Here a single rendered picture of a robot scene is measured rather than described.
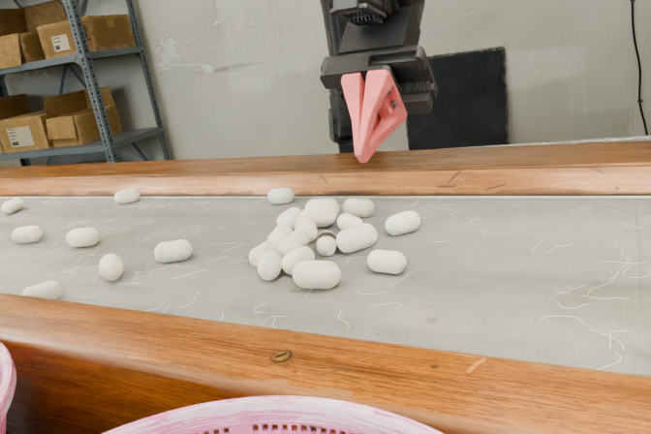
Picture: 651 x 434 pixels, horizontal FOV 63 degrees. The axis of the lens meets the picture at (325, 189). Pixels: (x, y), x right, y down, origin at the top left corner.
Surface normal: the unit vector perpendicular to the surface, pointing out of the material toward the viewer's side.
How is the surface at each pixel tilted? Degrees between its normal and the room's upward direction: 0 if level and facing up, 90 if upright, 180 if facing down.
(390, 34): 41
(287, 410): 75
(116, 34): 90
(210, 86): 90
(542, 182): 45
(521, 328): 0
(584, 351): 0
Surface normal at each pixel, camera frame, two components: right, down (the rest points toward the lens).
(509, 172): -0.40, -0.44
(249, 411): -0.14, 0.04
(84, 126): 0.88, 0.00
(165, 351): -0.15, -0.95
